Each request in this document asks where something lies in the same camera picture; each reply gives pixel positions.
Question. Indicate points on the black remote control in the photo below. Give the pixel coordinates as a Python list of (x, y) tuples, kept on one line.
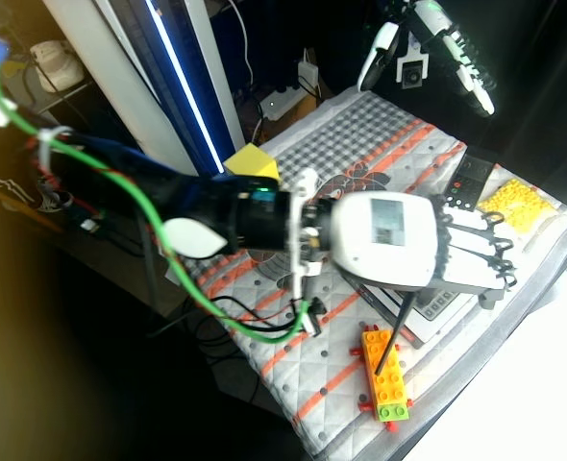
[(473, 175)]

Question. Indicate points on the thin black rod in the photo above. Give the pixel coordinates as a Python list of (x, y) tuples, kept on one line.
[(391, 338)]

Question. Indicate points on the grey quilt with orange stripes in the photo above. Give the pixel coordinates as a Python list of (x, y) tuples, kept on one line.
[(360, 129)]

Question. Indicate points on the orange yellow green brick toy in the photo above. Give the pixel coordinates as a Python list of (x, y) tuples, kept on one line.
[(387, 384)]

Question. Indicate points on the yellow foam block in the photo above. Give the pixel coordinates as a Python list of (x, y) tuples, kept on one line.
[(252, 163)]

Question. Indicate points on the white power strip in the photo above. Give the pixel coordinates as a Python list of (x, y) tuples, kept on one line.
[(283, 102)]

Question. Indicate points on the white plug adapter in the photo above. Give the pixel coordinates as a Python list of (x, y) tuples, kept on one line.
[(307, 74)]

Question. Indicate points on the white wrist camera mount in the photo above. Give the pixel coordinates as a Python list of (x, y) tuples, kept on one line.
[(411, 76)]

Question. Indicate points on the white frame with blue light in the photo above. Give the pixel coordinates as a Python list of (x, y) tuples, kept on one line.
[(101, 72)]

